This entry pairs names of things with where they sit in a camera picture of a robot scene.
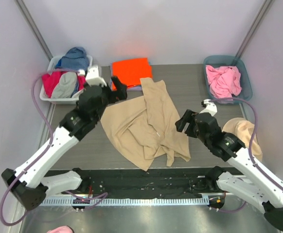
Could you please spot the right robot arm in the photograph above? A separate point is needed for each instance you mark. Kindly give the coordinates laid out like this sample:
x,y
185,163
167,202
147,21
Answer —
x,y
265,192

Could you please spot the blue patterned garment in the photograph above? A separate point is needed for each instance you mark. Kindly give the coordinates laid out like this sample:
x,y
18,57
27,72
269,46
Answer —
x,y
74,59

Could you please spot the magenta garment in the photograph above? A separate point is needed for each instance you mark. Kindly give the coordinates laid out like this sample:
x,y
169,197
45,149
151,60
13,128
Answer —
x,y
51,80

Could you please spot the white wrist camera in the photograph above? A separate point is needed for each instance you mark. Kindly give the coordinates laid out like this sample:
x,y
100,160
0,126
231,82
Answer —
x,y
209,107
93,76

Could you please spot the pink crumpled t shirt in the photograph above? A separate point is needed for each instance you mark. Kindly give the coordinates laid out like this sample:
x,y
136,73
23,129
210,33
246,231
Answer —
x,y
223,81

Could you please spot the orange folded t shirt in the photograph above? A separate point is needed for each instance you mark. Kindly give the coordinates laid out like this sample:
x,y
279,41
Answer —
x,y
129,70

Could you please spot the aluminium rail frame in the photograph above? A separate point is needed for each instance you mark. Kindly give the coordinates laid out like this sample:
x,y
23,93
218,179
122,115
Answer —
x,y
265,182

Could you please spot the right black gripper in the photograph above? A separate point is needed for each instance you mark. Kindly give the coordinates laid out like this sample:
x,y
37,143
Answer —
x,y
190,124

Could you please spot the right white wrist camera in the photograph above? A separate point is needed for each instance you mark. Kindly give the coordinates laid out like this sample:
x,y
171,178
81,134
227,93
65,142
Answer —
x,y
209,107

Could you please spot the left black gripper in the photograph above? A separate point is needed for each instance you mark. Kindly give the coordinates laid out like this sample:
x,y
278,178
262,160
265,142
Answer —
x,y
111,91

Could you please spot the right aluminium corner post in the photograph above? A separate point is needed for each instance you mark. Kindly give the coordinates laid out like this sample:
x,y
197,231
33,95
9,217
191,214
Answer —
x,y
264,9

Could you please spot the grey garment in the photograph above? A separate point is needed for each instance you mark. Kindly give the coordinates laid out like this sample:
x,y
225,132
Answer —
x,y
67,86

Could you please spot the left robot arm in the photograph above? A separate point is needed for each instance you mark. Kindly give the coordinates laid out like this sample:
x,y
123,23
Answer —
x,y
71,130

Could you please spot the beige t shirt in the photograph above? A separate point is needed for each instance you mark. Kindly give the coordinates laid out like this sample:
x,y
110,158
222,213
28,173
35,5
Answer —
x,y
143,128

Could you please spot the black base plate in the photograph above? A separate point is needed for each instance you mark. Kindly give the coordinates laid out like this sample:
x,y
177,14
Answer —
x,y
162,183

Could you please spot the left aluminium corner post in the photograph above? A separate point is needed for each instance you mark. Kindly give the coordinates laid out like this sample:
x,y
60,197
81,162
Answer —
x,y
32,25

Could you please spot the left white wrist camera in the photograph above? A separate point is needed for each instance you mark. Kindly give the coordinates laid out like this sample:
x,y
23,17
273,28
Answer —
x,y
93,76

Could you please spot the white slotted cable duct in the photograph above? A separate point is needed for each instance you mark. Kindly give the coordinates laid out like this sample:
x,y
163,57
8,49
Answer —
x,y
74,202

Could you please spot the aluminium corner post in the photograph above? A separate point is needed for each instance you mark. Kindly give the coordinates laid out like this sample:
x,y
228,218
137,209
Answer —
x,y
32,25
264,9

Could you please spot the pink object bottom edge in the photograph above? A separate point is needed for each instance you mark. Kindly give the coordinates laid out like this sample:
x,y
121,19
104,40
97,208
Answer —
x,y
61,229

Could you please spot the beige bucket hat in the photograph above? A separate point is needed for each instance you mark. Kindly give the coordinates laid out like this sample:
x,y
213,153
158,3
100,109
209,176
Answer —
x,y
243,129

